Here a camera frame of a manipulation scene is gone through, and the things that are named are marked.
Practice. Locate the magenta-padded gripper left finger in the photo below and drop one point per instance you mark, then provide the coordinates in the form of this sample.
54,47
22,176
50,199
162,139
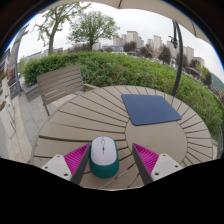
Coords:
76,159

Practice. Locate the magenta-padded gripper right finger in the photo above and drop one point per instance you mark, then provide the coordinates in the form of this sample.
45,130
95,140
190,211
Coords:
146,159

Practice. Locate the white and teal computer mouse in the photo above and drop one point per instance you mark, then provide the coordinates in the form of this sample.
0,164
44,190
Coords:
103,153

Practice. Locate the dark blue mouse pad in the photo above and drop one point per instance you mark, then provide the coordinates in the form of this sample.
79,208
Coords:
150,108

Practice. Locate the grey slatted outdoor chair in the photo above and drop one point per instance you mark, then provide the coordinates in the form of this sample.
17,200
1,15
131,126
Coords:
60,83

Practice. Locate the green hedge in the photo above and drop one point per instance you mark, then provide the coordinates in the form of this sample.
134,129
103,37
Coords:
126,70

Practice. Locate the dark curved parasol pole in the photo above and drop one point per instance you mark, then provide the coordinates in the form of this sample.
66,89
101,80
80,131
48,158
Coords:
179,60

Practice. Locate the slender bare-trunked tree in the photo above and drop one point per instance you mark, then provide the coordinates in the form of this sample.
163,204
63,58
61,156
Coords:
51,40

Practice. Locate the distant high-rise buildings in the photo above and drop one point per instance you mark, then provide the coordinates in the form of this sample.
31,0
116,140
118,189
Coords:
132,36

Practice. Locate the round leafy green tree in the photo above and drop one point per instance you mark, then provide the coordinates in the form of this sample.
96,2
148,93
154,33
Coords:
91,26

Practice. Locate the beige parasol canopy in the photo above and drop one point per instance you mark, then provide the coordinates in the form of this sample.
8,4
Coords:
160,6

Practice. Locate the dark tall sign post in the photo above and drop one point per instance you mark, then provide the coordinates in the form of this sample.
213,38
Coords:
15,56

